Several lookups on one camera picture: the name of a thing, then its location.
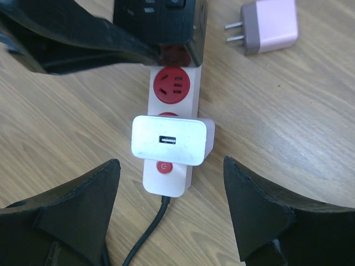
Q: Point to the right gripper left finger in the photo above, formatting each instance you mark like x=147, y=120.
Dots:
x=66, y=225

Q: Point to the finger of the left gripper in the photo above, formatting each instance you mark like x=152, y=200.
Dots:
x=61, y=37

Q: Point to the black cube socket adapter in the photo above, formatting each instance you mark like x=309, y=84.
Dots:
x=176, y=29

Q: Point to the white USB charger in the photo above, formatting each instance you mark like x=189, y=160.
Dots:
x=174, y=139

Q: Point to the white red power strip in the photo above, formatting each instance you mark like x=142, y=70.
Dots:
x=174, y=92

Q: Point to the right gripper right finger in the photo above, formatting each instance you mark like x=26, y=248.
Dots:
x=275, y=226

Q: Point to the small pink charger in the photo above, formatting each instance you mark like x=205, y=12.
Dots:
x=266, y=26

